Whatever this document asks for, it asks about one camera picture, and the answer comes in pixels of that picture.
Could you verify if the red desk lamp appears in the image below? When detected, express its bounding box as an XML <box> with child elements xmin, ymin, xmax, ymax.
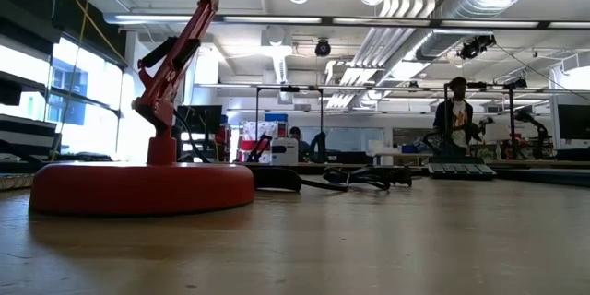
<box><xmin>28</xmin><ymin>0</ymin><xmax>255</xmax><ymax>218</ymax></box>

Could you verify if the person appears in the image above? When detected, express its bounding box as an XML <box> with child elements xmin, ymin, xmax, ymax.
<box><xmin>432</xmin><ymin>77</ymin><xmax>476</xmax><ymax>158</ymax></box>
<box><xmin>289</xmin><ymin>125</ymin><xmax>311</xmax><ymax>163</ymax></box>

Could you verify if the white box device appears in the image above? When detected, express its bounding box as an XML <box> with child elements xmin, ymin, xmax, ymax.
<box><xmin>270</xmin><ymin>136</ymin><xmax>300</xmax><ymax>166</ymax></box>

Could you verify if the white ceiling fixture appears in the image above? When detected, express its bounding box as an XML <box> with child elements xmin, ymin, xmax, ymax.
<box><xmin>260</xmin><ymin>25</ymin><xmax>296</xmax><ymax>85</ymax></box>

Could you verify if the black background monitor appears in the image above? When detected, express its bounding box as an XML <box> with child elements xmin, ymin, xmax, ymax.
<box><xmin>176</xmin><ymin>104</ymin><xmax>224</xmax><ymax>136</ymax></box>

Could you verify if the ceiling light strip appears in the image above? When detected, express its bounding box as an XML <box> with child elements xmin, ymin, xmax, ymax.
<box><xmin>332</xmin><ymin>18</ymin><xmax>432</xmax><ymax>26</ymax></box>
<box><xmin>223</xmin><ymin>16</ymin><xmax>323</xmax><ymax>25</ymax></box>
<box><xmin>548</xmin><ymin>21</ymin><xmax>590</xmax><ymax>30</ymax></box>
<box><xmin>103</xmin><ymin>13</ymin><xmax>197</xmax><ymax>24</ymax></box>
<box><xmin>440</xmin><ymin>19</ymin><xmax>540</xmax><ymax>29</ymax></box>

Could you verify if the black cylinder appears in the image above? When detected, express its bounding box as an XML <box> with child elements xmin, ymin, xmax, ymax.
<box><xmin>171</xmin><ymin>124</ymin><xmax>184</xmax><ymax>163</ymax></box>

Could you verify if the black calculator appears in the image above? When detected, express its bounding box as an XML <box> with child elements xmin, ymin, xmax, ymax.
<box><xmin>427</xmin><ymin>162</ymin><xmax>498</xmax><ymax>182</ymax></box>

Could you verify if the large window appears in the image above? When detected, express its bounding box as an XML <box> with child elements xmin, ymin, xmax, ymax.
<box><xmin>0</xmin><ymin>31</ymin><xmax>135</xmax><ymax>163</ymax></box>

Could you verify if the dark grey side desk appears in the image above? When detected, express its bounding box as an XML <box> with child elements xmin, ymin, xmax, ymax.
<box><xmin>0</xmin><ymin>113</ymin><xmax>62</xmax><ymax>163</ymax></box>

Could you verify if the computer monitor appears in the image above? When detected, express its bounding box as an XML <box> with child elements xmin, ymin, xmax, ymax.
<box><xmin>550</xmin><ymin>94</ymin><xmax>590</xmax><ymax>151</ymax></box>

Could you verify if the green notebook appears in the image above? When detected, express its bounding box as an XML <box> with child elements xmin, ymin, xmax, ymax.
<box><xmin>0</xmin><ymin>172</ymin><xmax>36</xmax><ymax>193</ymax></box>

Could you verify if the black background stand frame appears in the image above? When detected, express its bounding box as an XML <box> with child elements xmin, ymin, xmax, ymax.
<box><xmin>254</xmin><ymin>85</ymin><xmax>325</xmax><ymax>151</ymax></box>

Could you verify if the black lamp power cord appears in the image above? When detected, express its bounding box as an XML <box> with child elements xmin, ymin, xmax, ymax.
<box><xmin>172</xmin><ymin>108</ymin><xmax>414</xmax><ymax>194</ymax></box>

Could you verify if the yellow cable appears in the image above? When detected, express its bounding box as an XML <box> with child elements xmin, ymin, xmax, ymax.
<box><xmin>50</xmin><ymin>0</ymin><xmax>129</xmax><ymax>161</ymax></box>

